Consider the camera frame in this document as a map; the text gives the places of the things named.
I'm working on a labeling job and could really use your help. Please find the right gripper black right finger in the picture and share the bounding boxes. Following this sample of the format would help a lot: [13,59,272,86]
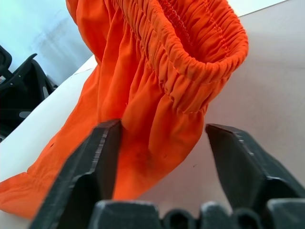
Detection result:
[205,123,305,212]

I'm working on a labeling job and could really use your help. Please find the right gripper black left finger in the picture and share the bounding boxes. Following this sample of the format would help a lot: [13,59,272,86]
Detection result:
[30,118,123,229]

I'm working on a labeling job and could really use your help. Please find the orange shorts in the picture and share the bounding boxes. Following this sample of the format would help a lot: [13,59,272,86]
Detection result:
[0,0,250,220]

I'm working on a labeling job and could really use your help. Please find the black office chair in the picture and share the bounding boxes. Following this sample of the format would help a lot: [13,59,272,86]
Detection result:
[0,44,59,143]

